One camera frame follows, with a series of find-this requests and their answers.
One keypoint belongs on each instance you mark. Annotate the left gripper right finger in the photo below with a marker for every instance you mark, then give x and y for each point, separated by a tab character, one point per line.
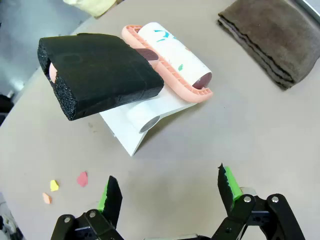
230	192

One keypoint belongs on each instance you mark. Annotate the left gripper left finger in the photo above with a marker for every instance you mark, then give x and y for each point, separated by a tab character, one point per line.
111	200

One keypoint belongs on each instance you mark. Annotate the pink lint roller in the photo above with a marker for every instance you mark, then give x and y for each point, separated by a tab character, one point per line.
100	72

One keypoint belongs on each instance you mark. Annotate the brown cloth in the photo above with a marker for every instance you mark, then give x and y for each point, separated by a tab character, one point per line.
272	37

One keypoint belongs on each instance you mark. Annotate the red paper scrap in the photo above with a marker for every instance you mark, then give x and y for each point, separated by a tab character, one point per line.
82	178

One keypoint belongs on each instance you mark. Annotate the yellow paper scrap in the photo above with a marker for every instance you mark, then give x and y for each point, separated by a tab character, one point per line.
53	185

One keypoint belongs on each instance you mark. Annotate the orange paper scrap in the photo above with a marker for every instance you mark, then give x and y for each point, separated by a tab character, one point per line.
47	198

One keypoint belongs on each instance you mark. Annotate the white folding stand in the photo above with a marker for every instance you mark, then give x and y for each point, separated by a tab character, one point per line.
130	135

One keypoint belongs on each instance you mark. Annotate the person in yellow shirt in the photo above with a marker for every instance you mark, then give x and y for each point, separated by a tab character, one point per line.
95	6

